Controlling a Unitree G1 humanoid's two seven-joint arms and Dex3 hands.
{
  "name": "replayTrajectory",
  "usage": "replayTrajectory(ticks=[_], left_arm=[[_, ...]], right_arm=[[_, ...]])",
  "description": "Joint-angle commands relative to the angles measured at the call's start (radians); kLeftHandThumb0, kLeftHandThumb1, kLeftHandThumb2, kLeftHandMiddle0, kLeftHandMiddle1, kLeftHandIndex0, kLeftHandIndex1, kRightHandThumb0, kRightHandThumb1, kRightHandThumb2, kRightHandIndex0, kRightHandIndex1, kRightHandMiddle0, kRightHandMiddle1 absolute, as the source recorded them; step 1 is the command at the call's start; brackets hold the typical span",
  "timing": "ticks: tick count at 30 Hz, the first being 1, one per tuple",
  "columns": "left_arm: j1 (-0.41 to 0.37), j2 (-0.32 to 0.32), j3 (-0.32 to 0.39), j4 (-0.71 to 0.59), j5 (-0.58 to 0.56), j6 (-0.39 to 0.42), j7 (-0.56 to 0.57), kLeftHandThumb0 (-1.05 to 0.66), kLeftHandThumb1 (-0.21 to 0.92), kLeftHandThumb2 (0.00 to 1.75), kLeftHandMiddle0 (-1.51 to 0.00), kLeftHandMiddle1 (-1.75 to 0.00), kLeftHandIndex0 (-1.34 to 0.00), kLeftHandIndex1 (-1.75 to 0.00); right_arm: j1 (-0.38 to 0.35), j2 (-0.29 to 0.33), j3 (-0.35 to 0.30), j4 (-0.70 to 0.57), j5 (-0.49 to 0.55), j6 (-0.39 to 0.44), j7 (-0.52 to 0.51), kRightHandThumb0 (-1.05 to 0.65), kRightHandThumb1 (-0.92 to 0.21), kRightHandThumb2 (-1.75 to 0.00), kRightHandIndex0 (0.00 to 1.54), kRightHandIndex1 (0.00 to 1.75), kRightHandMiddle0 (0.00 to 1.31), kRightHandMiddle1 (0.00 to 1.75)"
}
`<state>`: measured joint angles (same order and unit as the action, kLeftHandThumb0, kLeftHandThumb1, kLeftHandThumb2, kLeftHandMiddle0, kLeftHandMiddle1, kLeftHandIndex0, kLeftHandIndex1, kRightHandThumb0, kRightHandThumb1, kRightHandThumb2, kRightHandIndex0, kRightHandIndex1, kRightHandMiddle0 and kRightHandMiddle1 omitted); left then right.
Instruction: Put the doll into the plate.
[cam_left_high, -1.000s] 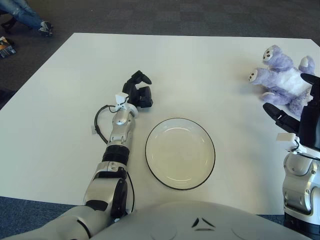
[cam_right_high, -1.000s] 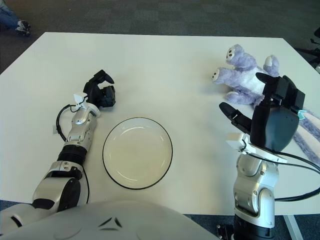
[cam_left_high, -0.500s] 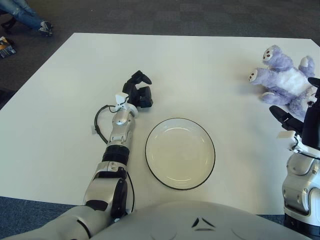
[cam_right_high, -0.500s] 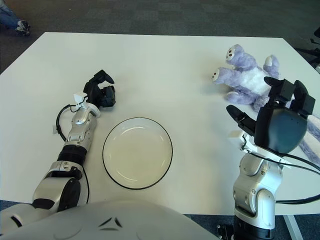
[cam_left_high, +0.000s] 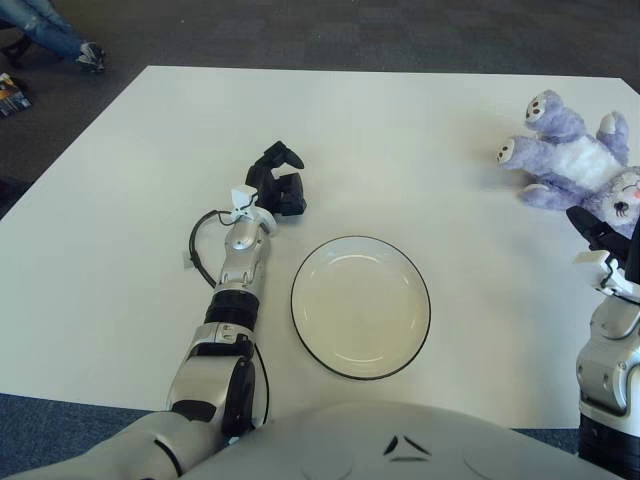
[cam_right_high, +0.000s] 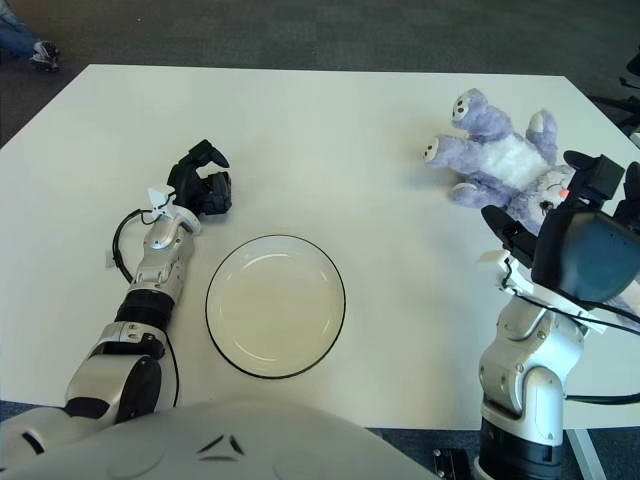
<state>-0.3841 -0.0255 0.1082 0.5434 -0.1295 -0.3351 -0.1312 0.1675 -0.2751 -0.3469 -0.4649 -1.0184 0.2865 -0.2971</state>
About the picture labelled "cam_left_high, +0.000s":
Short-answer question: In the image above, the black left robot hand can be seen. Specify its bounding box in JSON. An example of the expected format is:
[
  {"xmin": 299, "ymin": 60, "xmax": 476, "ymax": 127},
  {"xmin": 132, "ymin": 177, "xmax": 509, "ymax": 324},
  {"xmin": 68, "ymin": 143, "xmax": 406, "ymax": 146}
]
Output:
[{"xmin": 243, "ymin": 141, "xmax": 309, "ymax": 219}]

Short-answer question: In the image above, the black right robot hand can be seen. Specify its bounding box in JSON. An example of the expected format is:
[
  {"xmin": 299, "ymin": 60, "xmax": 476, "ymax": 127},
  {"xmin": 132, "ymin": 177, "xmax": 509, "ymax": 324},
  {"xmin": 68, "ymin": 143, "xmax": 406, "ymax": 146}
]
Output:
[{"xmin": 565, "ymin": 205, "xmax": 640, "ymax": 286}]

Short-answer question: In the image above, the purple plush rabbit doll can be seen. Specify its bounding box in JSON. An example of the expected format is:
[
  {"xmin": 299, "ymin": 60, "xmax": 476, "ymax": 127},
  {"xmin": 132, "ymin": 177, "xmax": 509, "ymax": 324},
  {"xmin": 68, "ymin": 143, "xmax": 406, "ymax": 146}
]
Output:
[{"xmin": 495, "ymin": 89, "xmax": 640, "ymax": 239}]

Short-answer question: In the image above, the white plate with black rim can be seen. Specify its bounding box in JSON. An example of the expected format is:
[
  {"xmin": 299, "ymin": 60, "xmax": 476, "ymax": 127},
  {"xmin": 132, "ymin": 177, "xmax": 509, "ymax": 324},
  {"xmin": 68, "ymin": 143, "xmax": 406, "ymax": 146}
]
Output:
[{"xmin": 290, "ymin": 234, "xmax": 432, "ymax": 384}]

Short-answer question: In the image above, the grey white sneaker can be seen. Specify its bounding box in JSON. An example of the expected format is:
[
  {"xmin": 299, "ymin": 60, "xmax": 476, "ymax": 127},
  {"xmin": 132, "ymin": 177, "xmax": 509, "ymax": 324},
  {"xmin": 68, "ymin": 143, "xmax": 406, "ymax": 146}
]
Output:
[{"xmin": 75, "ymin": 42, "xmax": 107, "ymax": 74}]

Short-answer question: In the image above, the dark printed book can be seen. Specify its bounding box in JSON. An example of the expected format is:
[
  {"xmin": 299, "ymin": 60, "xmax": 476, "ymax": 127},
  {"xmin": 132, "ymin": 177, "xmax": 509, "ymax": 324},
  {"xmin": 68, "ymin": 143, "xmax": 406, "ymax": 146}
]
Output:
[{"xmin": 0, "ymin": 73, "xmax": 32, "ymax": 119}]

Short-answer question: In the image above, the person's leg in jeans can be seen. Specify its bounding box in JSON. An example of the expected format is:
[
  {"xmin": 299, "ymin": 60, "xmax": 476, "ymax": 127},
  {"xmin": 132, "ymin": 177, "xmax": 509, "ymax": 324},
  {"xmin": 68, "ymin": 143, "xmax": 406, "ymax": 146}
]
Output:
[{"xmin": 0, "ymin": 0, "xmax": 84, "ymax": 59}]

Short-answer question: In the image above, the grey robot torso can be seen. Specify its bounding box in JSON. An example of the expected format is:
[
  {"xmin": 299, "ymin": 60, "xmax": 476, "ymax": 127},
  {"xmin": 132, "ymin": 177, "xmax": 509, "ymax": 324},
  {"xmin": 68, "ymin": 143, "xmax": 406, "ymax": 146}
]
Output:
[{"xmin": 64, "ymin": 399, "xmax": 621, "ymax": 480}]

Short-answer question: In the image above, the black chair base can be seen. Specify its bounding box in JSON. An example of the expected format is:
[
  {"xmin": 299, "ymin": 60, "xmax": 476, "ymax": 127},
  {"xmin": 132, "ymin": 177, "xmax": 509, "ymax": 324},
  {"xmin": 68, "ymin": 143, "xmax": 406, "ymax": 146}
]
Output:
[{"xmin": 0, "ymin": 37, "xmax": 34, "ymax": 69}]

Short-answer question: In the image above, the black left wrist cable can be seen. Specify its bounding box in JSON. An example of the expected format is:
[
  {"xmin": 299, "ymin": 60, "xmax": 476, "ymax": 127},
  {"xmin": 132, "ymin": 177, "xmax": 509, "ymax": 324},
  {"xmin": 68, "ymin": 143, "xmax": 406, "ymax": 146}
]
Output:
[{"xmin": 188, "ymin": 208, "xmax": 236, "ymax": 289}]

